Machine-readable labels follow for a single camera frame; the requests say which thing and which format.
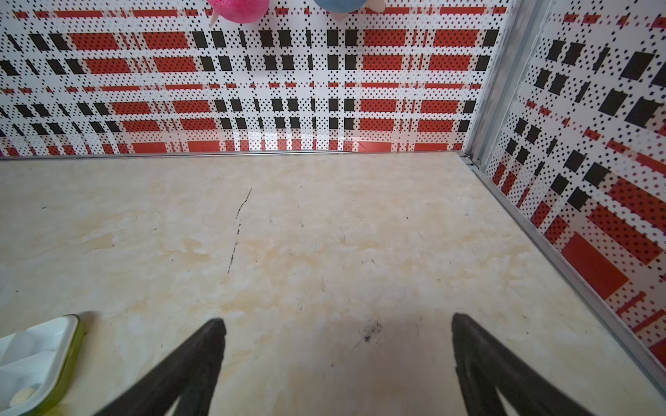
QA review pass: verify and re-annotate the pink dressed hanging doll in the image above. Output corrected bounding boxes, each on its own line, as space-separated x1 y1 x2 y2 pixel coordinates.
207 0 270 27

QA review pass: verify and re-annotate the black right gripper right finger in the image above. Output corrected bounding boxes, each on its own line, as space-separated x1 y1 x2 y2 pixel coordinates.
451 313 591 415

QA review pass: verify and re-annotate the green pillbox white tray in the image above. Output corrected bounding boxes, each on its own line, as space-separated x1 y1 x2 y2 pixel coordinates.
1 315 85 415

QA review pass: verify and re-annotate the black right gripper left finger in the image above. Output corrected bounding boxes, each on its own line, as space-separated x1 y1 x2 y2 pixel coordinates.
97 318 227 415

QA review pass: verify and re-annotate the blue dressed hanging doll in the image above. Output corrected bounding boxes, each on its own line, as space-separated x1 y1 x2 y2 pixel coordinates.
315 0 386 14

